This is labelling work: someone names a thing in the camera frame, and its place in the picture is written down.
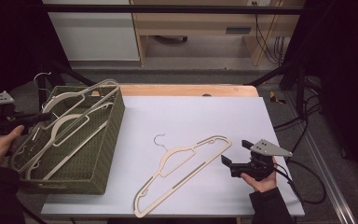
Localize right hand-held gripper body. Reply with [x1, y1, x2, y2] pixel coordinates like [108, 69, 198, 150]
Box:
[229, 138, 294, 181]

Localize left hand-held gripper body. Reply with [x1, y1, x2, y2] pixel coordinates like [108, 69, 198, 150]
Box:
[0, 91, 24, 135]

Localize beige clothes hanger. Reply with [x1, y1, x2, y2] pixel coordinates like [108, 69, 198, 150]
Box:
[10, 72, 120, 174]
[133, 133, 233, 218]
[24, 102, 115, 181]

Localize olive green woven basket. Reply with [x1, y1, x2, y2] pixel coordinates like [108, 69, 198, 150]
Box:
[8, 85, 126, 196]

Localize person's right hand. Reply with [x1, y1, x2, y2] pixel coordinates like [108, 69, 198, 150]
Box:
[241, 172, 278, 193]

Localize white paper sheet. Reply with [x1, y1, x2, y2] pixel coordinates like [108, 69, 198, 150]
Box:
[40, 95, 306, 217]

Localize yellow and black tool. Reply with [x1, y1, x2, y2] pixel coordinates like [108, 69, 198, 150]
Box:
[268, 91, 287, 105]

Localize dark curtain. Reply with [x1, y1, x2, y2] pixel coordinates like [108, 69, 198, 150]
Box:
[0, 0, 71, 101]
[282, 0, 358, 188]

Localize wooden table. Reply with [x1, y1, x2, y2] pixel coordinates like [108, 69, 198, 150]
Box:
[117, 83, 260, 98]

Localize white cabinet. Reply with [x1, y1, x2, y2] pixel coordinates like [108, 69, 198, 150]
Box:
[42, 0, 141, 62]

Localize light wooden desk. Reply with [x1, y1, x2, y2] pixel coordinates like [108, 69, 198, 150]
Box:
[130, 0, 306, 67]

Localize black floor cables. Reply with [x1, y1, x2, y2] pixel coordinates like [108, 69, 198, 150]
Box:
[273, 77, 324, 146]

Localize black frame leg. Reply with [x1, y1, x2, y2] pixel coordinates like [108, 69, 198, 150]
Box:
[245, 62, 307, 116]
[36, 59, 99, 110]

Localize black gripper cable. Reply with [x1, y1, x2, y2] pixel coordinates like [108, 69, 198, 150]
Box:
[273, 158, 327, 204]

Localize aluminium rail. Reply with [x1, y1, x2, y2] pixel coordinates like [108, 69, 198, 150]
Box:
[283, 92, 358, 224]

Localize black hanging cables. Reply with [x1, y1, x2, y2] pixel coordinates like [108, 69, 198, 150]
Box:
[252, 1, 288, 64]

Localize black horizontal frame bar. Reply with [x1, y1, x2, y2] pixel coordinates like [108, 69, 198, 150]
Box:
[43, 4, 306, 15]

